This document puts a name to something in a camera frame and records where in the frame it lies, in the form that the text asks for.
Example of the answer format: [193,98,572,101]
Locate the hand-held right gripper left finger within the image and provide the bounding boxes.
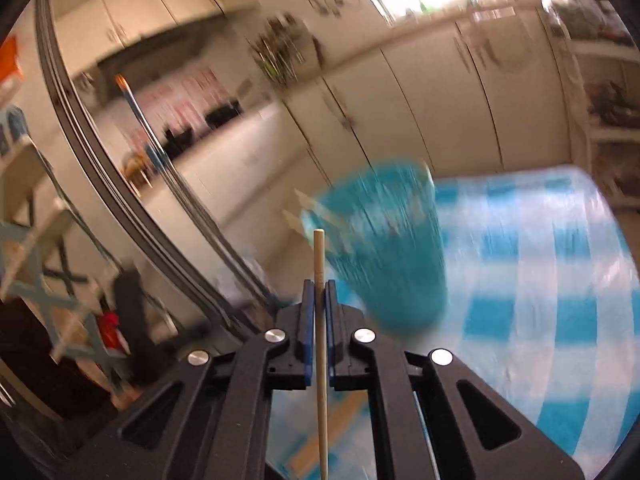
[60,280,317,480]

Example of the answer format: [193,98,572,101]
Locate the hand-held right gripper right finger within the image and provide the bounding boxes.
[326,281,586,480]

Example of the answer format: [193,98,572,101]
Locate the single wooden chopstick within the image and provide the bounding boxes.
[313,229,330,480]

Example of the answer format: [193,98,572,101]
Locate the blue perforated utensil basket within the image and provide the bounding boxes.
[300,160,448,333]

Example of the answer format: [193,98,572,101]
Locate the bundle of wooden chopsticks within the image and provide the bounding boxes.
[282,187,372,466]

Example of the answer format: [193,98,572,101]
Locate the blue white checkered tablecloth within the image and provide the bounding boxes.
[270,165,636,480]

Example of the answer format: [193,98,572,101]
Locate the red patterned bag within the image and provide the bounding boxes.
[100,310,121,351]

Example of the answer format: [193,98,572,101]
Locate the black wok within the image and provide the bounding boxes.
[205,101,242,128]

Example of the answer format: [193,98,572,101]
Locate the white kitchen base cabinets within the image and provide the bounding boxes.
[150,10,576,241]

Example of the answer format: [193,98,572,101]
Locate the folding ironing board stand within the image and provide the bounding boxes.
[0,105,136,401]

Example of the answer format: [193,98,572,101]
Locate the black range hood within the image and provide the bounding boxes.
[95,15,236,106]

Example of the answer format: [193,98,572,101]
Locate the white rolling cart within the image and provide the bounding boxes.
[570,35,640,206]

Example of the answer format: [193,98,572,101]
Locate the plastic bag of vegetables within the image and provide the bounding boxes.
[550,0,621,41]

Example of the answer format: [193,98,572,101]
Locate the red wall sticker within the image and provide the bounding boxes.
[135,70,221,116]

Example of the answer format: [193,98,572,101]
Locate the wall rack with kitchen utensils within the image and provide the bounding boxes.
[250,15,311,88]

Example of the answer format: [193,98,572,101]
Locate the white wall cabinet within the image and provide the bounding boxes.
[55,0,251,61]

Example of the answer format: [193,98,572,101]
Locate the orange wall bag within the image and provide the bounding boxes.
[0,35,26,86]

